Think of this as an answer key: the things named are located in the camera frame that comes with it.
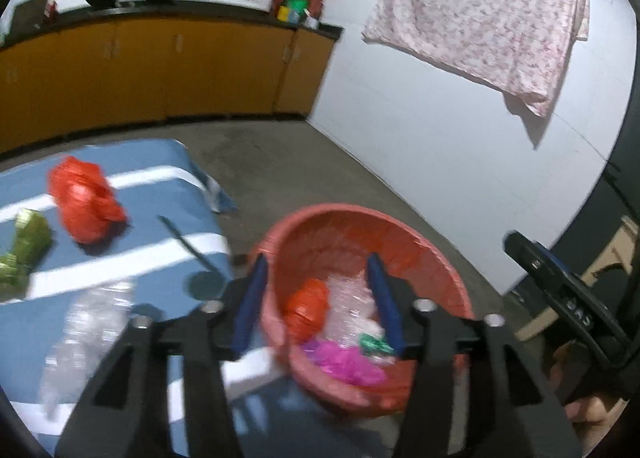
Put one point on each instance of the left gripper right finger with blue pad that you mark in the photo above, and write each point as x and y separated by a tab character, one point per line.
512	412

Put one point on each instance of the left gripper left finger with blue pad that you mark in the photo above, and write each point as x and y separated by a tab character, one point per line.
123	411

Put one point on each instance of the clear plastic wrap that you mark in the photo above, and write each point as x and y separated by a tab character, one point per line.
92	325

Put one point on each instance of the green plastic bag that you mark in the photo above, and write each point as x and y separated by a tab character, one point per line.
374	346

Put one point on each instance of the magenta plastic bag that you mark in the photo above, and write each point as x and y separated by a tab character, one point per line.
347	365

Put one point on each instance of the clear bubble wrap bundle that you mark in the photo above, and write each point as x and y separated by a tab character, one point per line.
353	313

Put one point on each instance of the small red plastic bag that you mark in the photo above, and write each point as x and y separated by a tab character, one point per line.
86	203

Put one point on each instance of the red plastic trash basket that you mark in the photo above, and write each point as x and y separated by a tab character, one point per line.
332	242

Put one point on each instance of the lower wooden kitchen cabinets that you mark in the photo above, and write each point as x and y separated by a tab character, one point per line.
142	70

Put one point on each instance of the right hand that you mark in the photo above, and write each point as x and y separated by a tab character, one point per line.
591	401

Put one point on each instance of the beige plastic stool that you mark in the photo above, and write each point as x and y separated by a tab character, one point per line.
619	251

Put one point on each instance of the blue white striped cloth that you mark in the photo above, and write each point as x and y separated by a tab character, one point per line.
172	251

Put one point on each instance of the olive green wrapper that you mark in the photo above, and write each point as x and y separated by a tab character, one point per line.
31	241

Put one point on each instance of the pink floral hanging cloth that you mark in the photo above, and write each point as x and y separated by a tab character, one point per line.
519	47

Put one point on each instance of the red bag with containers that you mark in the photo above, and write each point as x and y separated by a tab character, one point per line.
298	12

